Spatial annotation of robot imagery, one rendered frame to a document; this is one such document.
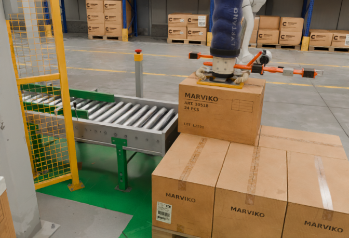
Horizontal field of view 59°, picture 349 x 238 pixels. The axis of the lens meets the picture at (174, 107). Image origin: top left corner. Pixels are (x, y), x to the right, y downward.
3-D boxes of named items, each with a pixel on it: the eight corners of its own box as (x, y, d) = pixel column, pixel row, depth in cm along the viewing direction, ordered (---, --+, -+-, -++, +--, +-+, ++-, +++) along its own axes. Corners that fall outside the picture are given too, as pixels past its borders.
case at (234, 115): (177, 132, 247) (178, 83, 232) (192, 114, 282) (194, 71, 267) (254, 145, 228) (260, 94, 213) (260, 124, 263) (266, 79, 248)
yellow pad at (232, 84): (196, 83, 233) (196, 77, 231) (199, 80, 242) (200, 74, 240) (242, 89, 223) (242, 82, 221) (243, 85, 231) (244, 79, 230)
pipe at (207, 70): (197, 78, 233) (197, 71, 231) (204, 70, 255) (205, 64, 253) (242, 83, 223) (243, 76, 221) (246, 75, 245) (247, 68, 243)
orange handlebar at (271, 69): (188, 65, 242) (189, 60, 240) (198, 57, 268) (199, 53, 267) (317, 77, 214) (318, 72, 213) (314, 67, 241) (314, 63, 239)
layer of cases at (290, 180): (151, 225, 205) (151, 173, 191) (191, 154, 294) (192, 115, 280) (353, 276, 171) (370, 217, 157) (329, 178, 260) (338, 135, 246)
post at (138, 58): (136, 144, 343) (133, 53, 307) (139, 141, 349) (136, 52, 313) (142, 145, 341) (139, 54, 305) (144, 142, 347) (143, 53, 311)
